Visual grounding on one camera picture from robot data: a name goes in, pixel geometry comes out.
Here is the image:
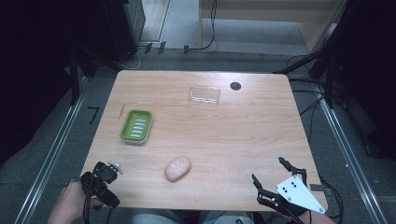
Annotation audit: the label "black floor cables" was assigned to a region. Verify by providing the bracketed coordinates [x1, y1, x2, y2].
[286, 54, 335, 146]

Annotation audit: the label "dark computer tower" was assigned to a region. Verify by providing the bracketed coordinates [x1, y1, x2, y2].
[102, 0, 147, 63]

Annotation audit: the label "person's right hand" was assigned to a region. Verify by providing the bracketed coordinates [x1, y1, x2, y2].
[290, 210, 338, 224]

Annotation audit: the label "light wooden cabinet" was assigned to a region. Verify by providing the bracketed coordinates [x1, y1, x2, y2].
[198, 0, 349, 54]

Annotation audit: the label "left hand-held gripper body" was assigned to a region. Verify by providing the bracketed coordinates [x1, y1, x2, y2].
[79, 160, 124, 209]

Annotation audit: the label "black hanging cable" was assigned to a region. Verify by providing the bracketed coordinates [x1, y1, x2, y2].
[190, 0, 219, 52]

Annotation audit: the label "clear plastic lid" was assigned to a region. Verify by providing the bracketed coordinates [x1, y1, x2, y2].
[189, 84, 221, 106]

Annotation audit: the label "black tripod stand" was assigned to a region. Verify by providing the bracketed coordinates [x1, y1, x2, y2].
[273, 18, 351, 110]
[64, 46, 125, 107]

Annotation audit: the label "green soap dish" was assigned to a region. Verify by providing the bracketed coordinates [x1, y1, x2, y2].
[120, 108, 154, 146]

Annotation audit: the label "left hand-held gripper cable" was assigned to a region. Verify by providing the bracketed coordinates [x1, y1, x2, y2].
[81, 173, 114, 224]

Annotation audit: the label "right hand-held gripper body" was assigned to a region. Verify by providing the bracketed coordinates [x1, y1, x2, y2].
[257, 175, 327, 224]

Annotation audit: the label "hand-held gripper cable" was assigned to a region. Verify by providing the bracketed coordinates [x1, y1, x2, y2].
[81, 173, 114, 224]
[318, 175, 345, 219]

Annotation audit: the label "person's left hand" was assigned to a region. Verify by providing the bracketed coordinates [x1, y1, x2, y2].
[46, 181, 105, 224]

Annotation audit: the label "white floor cable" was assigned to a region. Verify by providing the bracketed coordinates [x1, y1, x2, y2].
[119, 46, 148, 71]

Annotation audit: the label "metal floor rail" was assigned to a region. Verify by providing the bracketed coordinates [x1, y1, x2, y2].
[13, 76, 89, 224]
[312, 82, 389, 224]

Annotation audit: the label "peach soap bar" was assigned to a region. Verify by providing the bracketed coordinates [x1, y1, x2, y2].
[163, 156, 192, 183]

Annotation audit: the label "right hand-held gripper cable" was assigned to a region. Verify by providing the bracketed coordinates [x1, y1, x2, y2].
[318, 175, 345, 219]

